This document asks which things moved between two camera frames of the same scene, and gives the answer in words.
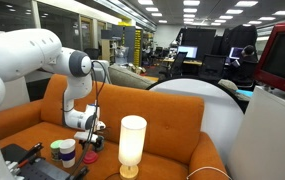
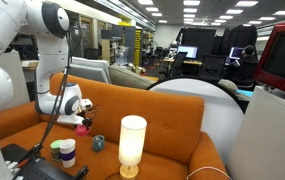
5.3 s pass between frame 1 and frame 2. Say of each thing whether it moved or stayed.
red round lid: moved
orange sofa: stayed
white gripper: moved
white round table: stayed
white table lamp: stayed
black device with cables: stayed
